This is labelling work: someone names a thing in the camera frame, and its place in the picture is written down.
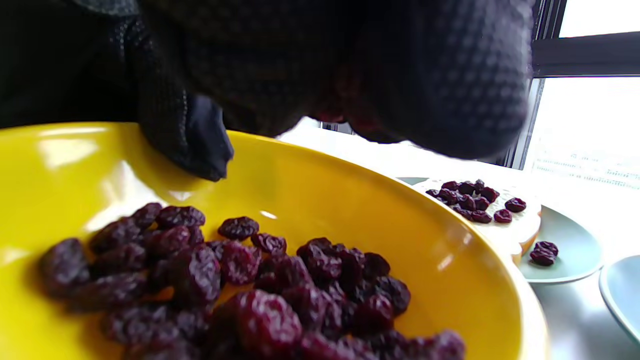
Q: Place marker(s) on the person's right hand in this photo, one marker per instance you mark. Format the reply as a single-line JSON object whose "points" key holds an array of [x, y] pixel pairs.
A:
{"points": [[300, 50]]}

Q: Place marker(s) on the dark cranberries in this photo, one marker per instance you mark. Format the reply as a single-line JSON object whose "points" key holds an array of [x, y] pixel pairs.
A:
{"points": [[467, 202]]}

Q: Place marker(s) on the blue round plate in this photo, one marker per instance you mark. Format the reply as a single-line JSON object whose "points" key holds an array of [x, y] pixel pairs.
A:
{"points": [[622, 290]]}

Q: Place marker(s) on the yellow bowl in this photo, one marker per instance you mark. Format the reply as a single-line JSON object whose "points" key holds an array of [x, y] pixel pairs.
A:
{"points": [[350, 200]]}

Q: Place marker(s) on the heap of dried cranberries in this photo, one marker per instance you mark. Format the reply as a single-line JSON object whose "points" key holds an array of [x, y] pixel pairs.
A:
{"points": [[240, 290]]}

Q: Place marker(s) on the green round plate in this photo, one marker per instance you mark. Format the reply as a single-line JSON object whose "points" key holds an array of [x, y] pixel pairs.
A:
{"points": [[570, 245]]}

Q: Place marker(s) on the white toast slice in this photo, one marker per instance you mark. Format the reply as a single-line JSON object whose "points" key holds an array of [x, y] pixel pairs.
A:
{"points": [[515, 227]]}

